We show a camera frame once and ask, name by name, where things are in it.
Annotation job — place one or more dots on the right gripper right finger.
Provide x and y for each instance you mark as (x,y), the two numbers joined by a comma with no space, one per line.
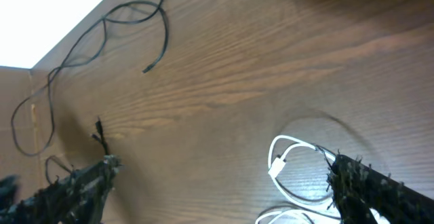
(358,189)

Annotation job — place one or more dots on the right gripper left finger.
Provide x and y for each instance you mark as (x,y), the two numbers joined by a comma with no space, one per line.
(78,198)

